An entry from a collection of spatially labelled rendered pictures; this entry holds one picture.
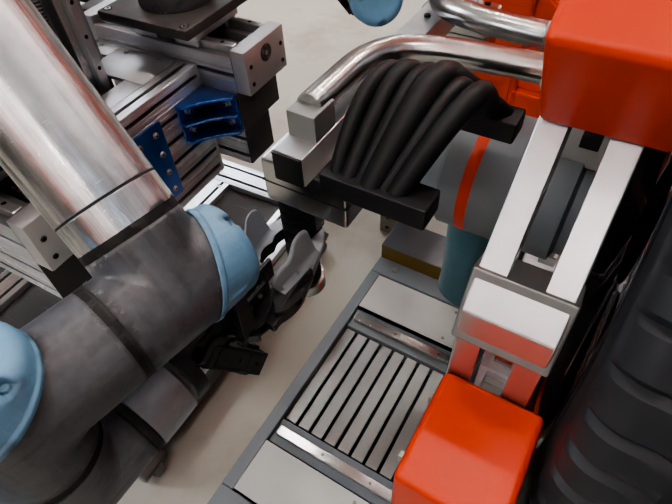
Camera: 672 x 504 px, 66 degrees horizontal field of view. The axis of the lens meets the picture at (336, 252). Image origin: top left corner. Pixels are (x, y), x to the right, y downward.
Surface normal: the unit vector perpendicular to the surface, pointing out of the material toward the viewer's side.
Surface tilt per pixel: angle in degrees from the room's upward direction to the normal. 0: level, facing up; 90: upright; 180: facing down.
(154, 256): 50
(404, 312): 0
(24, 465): 90
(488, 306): 45
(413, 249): 0
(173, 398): 61
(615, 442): 22
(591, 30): 35
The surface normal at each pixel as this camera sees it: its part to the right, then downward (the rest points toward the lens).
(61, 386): 0.51, -0.09
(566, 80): -0.39, 0.92
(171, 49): -0.47, 0.68
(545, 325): -0.39, 0.00
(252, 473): -0.04, -0.66
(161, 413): 0.73, 0.00
